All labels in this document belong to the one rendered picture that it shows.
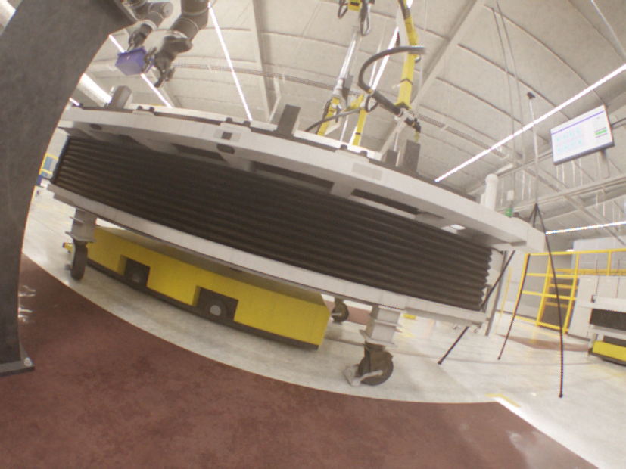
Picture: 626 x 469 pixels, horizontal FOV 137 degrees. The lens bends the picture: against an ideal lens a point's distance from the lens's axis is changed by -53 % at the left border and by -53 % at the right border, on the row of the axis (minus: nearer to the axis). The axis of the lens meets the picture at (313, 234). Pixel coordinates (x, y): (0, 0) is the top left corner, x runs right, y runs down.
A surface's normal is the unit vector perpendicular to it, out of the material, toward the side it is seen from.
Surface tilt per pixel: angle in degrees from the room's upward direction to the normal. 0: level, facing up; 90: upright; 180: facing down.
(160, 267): 90
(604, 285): 90
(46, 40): 90
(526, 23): 176
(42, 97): 90
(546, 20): 176
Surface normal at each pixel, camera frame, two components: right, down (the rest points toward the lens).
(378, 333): 0.04, -0.08
